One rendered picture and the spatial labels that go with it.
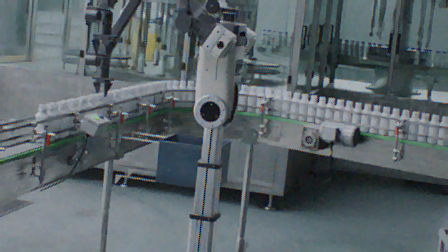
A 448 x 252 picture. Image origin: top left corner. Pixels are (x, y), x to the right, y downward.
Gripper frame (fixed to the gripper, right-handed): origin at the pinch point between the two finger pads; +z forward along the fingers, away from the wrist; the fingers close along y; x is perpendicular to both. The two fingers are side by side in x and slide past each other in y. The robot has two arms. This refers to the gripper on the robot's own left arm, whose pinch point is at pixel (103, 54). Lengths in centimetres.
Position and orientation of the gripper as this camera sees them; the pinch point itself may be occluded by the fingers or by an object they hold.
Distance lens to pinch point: 432.4
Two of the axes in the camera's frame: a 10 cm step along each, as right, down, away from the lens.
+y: 9.6, 1.2, -2.5
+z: -1.0, 9.9, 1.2
